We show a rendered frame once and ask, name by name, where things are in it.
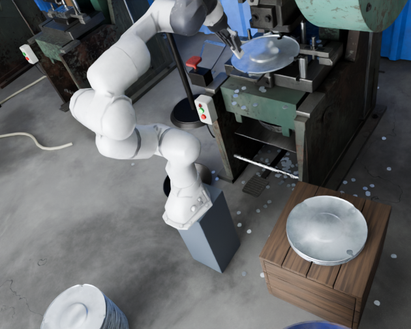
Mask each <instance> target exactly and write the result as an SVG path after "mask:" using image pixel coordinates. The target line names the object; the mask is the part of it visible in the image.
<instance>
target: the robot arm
mask: <svg viewBox="0 0 411 329"><path fill-rule="evenodd" d="M202 25H206V26H207V28H208V29H209V30H210V31H211V32H214V34H216V36H218V38H220V40H221V41H222V42H223V43H224V44H225V45H228V47H230V48H231V50H232V51H233V53H235V55H236V57H237V58H238V59H241V58H242V56H243V54H244V53H245V52H244V51H243V50H242V49H241V47H240V46H241V45H242V43H241V41H240V38H239V36H238V32H237V31H232V30H231V27H230V26H229V25H228V17H227V15H226V14H225V12H224V8H223V6H222V4H221V1H220V0H155V1H154V2H153V4H152V5H151V6H150V8H149V10H148V11H147V12H146V13H145V14H144V15H143V16H142V17H141V18H140V19H139V20H138V21H137V22H136V23H135V24H134V25H133V26H132V27H130V28H129V29H128V30H127V31H126V32H125V33H124V34H123V35H122V36H121V38H120V39H119V40H118V42H116V43H115V44H114V45H113V46H111V47H110V49H108V50H106V51H105V52H104V53H103V54H102V55H101V56H100V57H99V58H98V59H97V60H96V61H95V62H94V63H93V64H92V65H91V66H90V67H89V69H88V72H87V78H88V80H89V83H90V84H91V87H92V88H85V89H80V90H78V91H77V92H75V94H74V95H73V96H72V97H71V100H70V107H69V108H70V111H71V112H72V115H73V116H74V117H75V118H76V119H77V120H78V121H79V122H80V123H82V124H83V125H85V126H86V127H87V128H89V129H91V130H92V131H94V132H95V133H96V145H97V147H98V149H99V152H100V153H101V154H102V155H104V156H106V157H111V158H115V159H148V158H150V157H151V156H152V155H153V154H155V155H160V156H162V157H165V158H166V159H168V162H167V165H166V171H167V173H168V175H169V178H170V180H171V181H170V182H171V191H170V194H169V197H168V200H167V202H166V205H165V208H166V211H165V212H164V215H163V216H162V217H163V219H164V220H165V222H166V223H167V224H169V225H171V226H173V227H175V228H177V229H182V230H188V229H189V228H190V227H191V226H192V225H193V224H194V223H195V222H196V221H197V220H198V219H199V218H200V217H201V216H202V215H203V214H204V213H205V212H206V211H207V210H208V209H210V207H212V202H211V198H210V192H209V191H208V190H207V188H206V187H205V186H204V184H203V182H202V180H201V178H200V174H199V172H198V171H197V169H196V166H195V164H194V162H195V161H196V160H197V158H198V157H199V156H200V152H201V147H202V146H201V143H200V140H199V139H198V138H197V137H195V136H193V135H192V134H190V133H188V132H185V131H181V130H179V129H175V128H173V127H169V126H167V125H163V124H160V123H148V124H147V125H137V124H136V120H137V119H136V113H135V110H134V108H133V107H132V100H131V99H130V98H128V97H127V96H125V91H126V90H127V89H128V88H129V87H130V86H131V85H132V84H133V83H135V82H136V81H137V80H138V79H139V77H141V76H142V75H143V74H144V73H145V72H146V71H147V70H148V69H149V67H150V62H151V58H150V53H149V50H148V49H147V46H146V42H147V41H148V40H149V39H150V38H151V37H153V36H154V35H155V34H156V33H160V32H169V33H176V34H179V35H185V36H188V37H189V36H193V35H195V34H197V32H199V30H200V28H201V27H202Z"/></svg>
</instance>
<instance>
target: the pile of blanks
mask: <svg viewBox="0 0 411 329"><path fill-rule="evenodd" d="M103 295H104V294H103ZM104 298H105V300H106V314H105V315H104V316H105V318H104V322H103V324H102V327H101V329H129V323H128V320H127V318H126V316H125V314H124V312H122V311H121V310H120V309H119V308H118V307H117V306H116V305H115V304H114V303H113V302H112V301H111V300H110V299H109V298H108V297H107V296H106V295H104Z"/></svg>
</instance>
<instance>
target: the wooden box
mask: <svg viewBox="0 0 411 329"><path fill-rule="evenodd" d="M314 196H334V197H337V198H341V199H343V200H346V201H348V202H349V203H351V204H353V205H354V207H355V208H356V209H357V210H359V211H360V212H361V213H362V215H363V216H364V218H365V220H366V223H367V239H366V242H365V246H364V248H363V249H362V251H361V253H360V254H359V255H358V256H356V257H355V258H353V259H352V260H350V261H348V262H346V263H344V264H340V265H334V266H324V265H319V264H315V263H313V261H311V262H309V261H308V260H306V259H304V258H303V257H301V256H300V255H298V254H297V253H296V252H295V251H294V249H293V248H292V246H291V245H290V242H289V241H288V236H287V233H286V222H287V219H288V216H289V214H290V212H291V211H292V210H293V208H294V207H295V206H297V205H298V204H300V203H302V202H303V201H304V200H306V199H308V198H311V197H314ZM390 214H391V206H389V205H386V204H382V203H379V202H375V201H372V200H366V201H365V199H364V198H360V197H357V196H353V195H348V194H346V193H342V194H341V192H338V191H334V190H331V189H326V188H324V187H319V188H318V186H316V185H312V184H309V183H305V182H302V181H298V182H297V183H296V186H295V187H294V190H293V191H292V194H291V195H290V198H289V199H288V201H287V203H286V205H285V207H284V209H283V211H282V213H281V214H280V216H279V218H278V220H277V222H276V224H275V226H274V228H273V230H272V231H271V234H270V235H269V238H268V239H267V242H266V244H265V245H264V247H263V249H262V251H261V253H260V255H259V259H260V263H261V265H262V270H263V273H264V277H265V280H266V284H267V289H268V291H269V293H270V294H272V295H273V296H275V297H277V298H279V299H281V300H284V301H285V302H288V303H290V304H292V305H294V306H297V307H299V308H301V309H304V310H305V311H308V312H309V313H312V314H314V315H316V316H318V317H321V318H323V319H325V320H327V321H329V322H334V323H337V324H341V325H343V326H346V327H349V328H351V329H358V327H359V324H360V320H361V317H362V314H363V311H364V309H365V304H366V302H367V298H368V296H369V292H370V289H371V286H372V283H373V279H374V276H375V273H376V270H377V267H378V263H379V261H380V257H381V254H382V250H383V247H384V242H385V238H386V232H387V229H388V223H389V218H390ZM341 265H342V266H341ZM337 276H338V277H337ZM336 279H337V280H336ZM335 281H336V282H335ZM334 284H335V285H334Z"/></svg>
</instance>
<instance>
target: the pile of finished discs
mask: <svg viewBox="0 0 411 329"><path fill-rule="evenodd" d="M286 233H287V236H288V241H289V242H290V245H291V246H292V248H293V249H294V251H295V252H296V253H297V254H298V255H300V256H301V257H303V258H304V259H306V260H308V261H309V262H311V261H313V263H315V264H319V265H324V266H334V265H340V264H344V263H346V262H348V261H350V260H352V259H354V258H355V257H356V256H358V255H359V254H360V253H361V251H362V249H363V248H364V246H365V242H366V239H367V223H366V220H365V218H364V216H363V215H362V213H361V212H360V211H359V210H357V209H356V208H355V207H354V205H353V204H351V203H349V202H348V201H346V200H343V199H341V198H337V197H334V196H314V197H311V198H308V199H306V200H304V201H303V202H302V203H300V204H298V205H297V206H295V207H294V208H293V210H292V211H291V212H290V214H289V216H288V219H287V222H286Z"/></svg>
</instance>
